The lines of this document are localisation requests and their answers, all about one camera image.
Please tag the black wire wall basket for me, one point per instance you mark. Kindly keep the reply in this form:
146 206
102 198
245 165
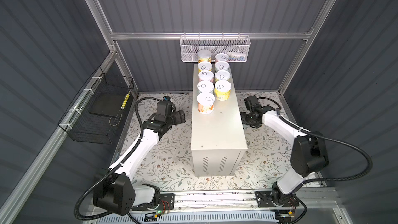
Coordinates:
97 117

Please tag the tubes in white basket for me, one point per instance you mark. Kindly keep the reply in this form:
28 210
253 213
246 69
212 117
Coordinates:
237 56

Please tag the white wire mesh basket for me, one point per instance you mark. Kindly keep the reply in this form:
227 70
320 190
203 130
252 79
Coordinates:
190 45

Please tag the green orange label can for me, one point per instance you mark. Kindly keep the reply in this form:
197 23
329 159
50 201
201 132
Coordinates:
204 55

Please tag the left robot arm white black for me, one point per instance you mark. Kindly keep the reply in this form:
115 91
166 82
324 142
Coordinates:
113 190

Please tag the floral patterned mat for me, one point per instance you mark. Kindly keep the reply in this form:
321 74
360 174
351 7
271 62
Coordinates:
169 164

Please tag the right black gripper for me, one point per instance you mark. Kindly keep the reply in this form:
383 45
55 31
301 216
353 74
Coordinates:
254 124

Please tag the teal label can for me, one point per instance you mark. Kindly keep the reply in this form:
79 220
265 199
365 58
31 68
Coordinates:
205 86

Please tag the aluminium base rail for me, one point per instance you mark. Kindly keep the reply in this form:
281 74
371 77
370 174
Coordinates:
250 206

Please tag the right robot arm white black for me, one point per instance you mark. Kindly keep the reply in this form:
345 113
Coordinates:
308 155

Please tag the white metal cabinet counter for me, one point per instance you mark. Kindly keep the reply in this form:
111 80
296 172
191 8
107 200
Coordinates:
217 142

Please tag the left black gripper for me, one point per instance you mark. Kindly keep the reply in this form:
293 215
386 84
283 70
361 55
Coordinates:
179 117

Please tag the yellow label can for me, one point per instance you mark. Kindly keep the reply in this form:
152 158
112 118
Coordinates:
204 66

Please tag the pink label can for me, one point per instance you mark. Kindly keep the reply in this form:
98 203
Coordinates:
221 57
206 75

